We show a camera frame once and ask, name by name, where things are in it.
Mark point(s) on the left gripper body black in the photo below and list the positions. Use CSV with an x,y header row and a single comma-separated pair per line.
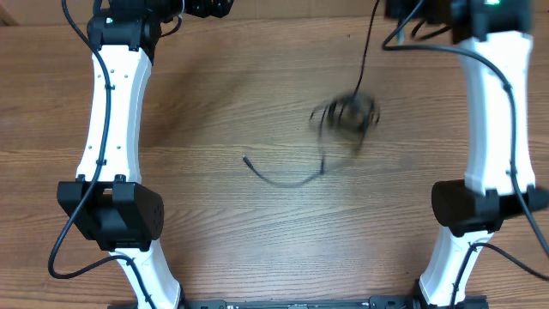
x,y
202,9

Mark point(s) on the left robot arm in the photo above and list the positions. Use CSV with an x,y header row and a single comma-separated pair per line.
x,y
107,201

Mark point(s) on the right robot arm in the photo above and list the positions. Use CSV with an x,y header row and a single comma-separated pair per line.
x,y
493,42

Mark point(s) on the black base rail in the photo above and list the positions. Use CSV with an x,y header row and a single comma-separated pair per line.
x,y
374,302

